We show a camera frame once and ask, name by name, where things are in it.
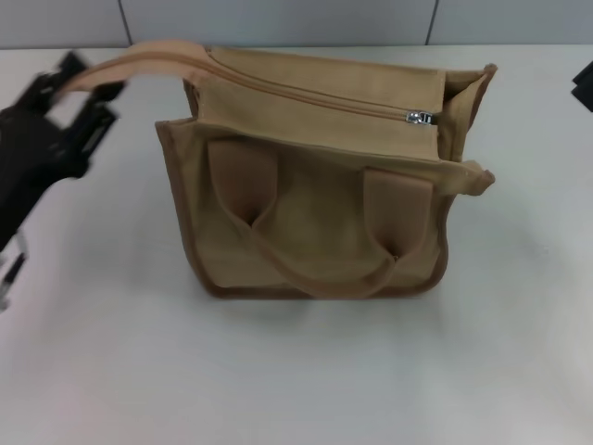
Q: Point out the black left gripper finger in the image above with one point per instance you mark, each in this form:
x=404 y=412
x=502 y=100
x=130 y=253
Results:
x=99 y=120
x=55 y=79

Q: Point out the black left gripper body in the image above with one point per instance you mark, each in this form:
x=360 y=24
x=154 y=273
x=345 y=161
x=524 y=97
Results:
x=28 y=162

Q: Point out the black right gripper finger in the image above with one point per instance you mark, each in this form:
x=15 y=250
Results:
x=586 y=76
x=584 y=96

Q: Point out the silver metal zipper slider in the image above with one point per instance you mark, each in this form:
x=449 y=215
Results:
x=417 y=117

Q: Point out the khaki canvas food bag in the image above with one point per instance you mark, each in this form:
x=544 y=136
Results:
x=324 y=213

